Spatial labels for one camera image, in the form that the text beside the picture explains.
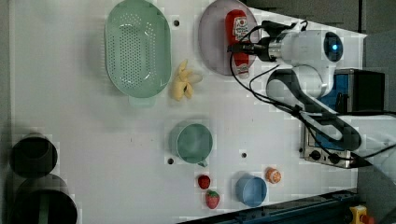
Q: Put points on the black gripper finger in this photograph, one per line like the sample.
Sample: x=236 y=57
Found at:
x=238 y=47

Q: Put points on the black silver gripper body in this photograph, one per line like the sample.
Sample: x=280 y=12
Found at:
x=265 y=48

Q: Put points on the red plush ketchup bottle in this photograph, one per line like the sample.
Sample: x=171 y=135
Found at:
x=236 y=27

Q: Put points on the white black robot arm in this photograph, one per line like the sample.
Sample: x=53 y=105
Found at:
x=312 y=56

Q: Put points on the grey round plate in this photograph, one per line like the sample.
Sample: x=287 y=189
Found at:
x=212 y=36

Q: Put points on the yellow plush peeled banana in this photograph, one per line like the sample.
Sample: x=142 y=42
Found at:
x=183 y=82

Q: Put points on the green perforated colander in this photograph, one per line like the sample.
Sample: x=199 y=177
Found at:
x=138 y=51

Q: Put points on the silver black toaster oven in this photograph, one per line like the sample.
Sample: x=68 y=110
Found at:
x=353 y=91

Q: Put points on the green mug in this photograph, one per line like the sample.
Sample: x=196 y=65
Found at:
x=192 y=142

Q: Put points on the orange slice toy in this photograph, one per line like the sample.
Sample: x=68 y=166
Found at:
x=273 y=176

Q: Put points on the round red strawberry toy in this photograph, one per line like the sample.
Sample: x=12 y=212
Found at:
x=204 y=181

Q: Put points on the blue cup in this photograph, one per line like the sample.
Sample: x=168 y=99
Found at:
x=251 y=190

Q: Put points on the red strawberry green leaves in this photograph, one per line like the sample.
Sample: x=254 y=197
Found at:
x=212 y=199

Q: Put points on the upper black cylinder container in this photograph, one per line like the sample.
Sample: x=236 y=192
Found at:
x=33 y=156

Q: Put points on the black cylinder container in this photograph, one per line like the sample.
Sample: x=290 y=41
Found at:
x=44 y=200
x=33 y=156

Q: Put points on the lower black cylinder container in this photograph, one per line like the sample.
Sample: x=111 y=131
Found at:
x=44 y=200

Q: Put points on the blue metal frame rail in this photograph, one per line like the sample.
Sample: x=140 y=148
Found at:
x=329 y=208

